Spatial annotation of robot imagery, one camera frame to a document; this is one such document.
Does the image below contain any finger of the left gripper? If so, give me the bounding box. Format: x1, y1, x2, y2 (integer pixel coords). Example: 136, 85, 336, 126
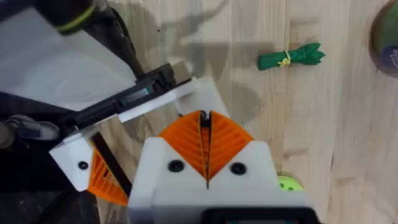
49, 132, 133, 207
175, 77, 231, 118

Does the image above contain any round tub with toys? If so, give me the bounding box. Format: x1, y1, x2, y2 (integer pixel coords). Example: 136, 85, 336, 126
369, 0, 398, 78

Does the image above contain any black cable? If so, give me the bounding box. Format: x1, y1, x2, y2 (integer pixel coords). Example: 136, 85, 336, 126
104, 6, 146, 79

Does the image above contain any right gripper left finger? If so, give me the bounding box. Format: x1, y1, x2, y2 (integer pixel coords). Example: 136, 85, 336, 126
127, 110, 208, 205

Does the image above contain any green disc with holes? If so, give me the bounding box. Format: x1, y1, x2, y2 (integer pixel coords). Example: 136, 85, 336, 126
277, 175, 305, 192

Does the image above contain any green toy vegetable bundle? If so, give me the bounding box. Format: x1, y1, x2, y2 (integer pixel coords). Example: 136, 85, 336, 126
257, 42, 326, 71

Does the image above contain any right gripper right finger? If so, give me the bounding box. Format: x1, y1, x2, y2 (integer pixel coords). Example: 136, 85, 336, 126
207, 110, 280, 190

